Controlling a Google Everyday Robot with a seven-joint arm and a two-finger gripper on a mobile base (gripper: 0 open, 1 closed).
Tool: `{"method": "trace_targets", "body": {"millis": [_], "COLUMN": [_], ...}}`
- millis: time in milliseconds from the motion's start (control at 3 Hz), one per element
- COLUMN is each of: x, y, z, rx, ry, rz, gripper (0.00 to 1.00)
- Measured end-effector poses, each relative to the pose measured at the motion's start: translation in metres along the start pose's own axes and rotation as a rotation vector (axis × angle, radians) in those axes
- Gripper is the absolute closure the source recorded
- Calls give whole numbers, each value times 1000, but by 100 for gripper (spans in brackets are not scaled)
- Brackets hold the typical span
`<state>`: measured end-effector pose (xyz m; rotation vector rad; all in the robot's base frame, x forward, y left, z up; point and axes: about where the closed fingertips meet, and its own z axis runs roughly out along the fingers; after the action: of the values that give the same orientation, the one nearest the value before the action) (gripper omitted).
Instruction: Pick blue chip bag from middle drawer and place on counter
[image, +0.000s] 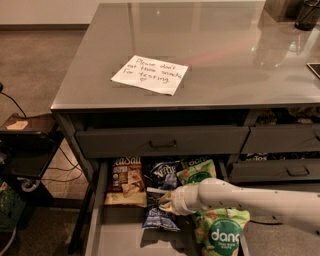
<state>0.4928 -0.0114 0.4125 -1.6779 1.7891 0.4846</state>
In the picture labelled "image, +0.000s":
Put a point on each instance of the black side cart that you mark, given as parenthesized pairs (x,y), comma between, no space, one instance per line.
(28,145)

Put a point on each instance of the brown sea salt chip bag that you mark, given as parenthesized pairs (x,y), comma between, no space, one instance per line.
(126,183)

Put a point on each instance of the grey top left drawer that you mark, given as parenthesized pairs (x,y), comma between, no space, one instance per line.
(157,141)

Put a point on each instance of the black mesh cup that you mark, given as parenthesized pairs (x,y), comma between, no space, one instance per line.
(308,15)

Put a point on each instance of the open grey middle drawer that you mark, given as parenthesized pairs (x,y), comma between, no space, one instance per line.
(117,230)

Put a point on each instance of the green Dang chip bag rear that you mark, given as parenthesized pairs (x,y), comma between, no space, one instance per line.
(196,169)

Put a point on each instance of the green plastic crate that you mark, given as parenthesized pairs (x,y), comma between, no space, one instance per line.
(11,207)

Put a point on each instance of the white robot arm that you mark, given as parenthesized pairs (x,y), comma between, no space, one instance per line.
(300,210)

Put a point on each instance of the blue Kettle chip bag rear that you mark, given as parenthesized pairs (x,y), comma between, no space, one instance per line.
(163,175)

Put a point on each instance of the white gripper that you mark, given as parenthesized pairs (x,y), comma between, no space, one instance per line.
(181,200)

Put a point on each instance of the white handwritten paper note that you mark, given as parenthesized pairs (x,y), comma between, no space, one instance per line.
(151,74)

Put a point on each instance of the green dang chip bag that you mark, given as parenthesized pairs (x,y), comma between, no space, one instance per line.
(196,169)
(218,230)

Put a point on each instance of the grey metal drawer cabinet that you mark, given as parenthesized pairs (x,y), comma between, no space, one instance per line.
(244,69)

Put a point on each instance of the grey top right drawer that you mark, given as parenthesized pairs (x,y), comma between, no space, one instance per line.
(283,138)

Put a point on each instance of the blue Kettle chip bag front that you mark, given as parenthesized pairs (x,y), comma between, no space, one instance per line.
(154,217)

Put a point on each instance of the blue kettle chip bag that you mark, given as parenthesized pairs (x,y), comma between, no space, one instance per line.
(154,217)
(163,175)

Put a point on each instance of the green Dang chip bag front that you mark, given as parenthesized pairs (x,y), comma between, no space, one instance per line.
(218,230)

